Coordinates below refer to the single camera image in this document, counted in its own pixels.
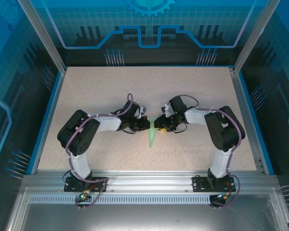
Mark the light green paper sheet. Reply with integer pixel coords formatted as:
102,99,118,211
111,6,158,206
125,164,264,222
148,117,158,149

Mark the blue table side border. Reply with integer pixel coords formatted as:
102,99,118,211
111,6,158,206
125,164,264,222
26,71,66,176
236,71,277,176

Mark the grey metal panel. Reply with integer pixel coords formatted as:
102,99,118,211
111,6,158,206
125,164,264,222
4,187,289,231

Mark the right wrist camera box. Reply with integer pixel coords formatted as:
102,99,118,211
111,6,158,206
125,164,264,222
160,103,171,117

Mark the aluminium mounting rail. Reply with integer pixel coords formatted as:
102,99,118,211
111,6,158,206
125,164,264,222
21,169,280,193

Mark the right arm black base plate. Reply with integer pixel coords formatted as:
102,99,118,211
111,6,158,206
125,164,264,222
192,175,236,193

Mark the aluminium table side rail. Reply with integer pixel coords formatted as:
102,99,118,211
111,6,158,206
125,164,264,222
228,67,267,175

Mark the slotted grey cable duct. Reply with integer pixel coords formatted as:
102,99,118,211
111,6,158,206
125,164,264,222
28,195,211,205

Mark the cable connector with green light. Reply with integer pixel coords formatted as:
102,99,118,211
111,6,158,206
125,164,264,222
77,189,92,201
215,192,232,200

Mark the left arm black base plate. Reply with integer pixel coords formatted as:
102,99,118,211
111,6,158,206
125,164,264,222
64,177,108,193

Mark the aluminium frame post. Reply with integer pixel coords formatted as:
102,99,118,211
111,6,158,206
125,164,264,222
232,0,281,74
16,0,67,74

